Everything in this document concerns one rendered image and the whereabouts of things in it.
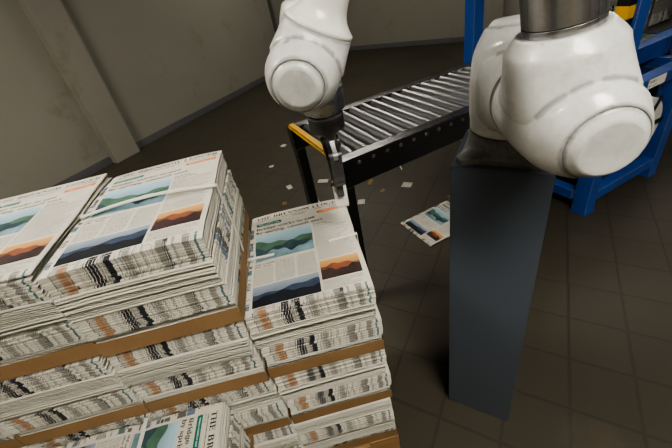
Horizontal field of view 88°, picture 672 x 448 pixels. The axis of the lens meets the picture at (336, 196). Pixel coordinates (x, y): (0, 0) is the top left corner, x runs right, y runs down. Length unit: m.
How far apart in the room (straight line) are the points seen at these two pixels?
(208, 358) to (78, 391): 0.28
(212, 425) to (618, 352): 1.47
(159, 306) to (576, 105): 0.74
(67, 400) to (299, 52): 0.87
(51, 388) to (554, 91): 1.07
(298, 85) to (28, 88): 4.07
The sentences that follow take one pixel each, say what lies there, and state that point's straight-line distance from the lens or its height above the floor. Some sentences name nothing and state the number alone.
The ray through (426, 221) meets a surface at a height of 0.01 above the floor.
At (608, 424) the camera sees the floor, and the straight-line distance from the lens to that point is 1.65.
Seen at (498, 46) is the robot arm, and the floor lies 1.24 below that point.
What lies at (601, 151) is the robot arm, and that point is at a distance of 0.56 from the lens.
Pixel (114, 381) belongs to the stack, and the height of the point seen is 0.75.
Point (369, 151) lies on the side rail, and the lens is 1.36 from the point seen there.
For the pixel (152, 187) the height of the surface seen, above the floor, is 1.06.
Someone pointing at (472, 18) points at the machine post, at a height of 1.01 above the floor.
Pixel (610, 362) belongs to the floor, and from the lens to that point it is 1.79.
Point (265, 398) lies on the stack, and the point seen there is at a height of 0.52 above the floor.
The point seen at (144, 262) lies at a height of 1.04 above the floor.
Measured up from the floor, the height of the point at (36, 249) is 1.07.
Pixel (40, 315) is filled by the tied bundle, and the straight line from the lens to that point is 0.85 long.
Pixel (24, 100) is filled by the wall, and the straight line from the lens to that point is 4.44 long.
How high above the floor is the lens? 1.40
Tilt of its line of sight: 33 degrees down
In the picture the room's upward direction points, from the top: 12 degrees counter-clockwise
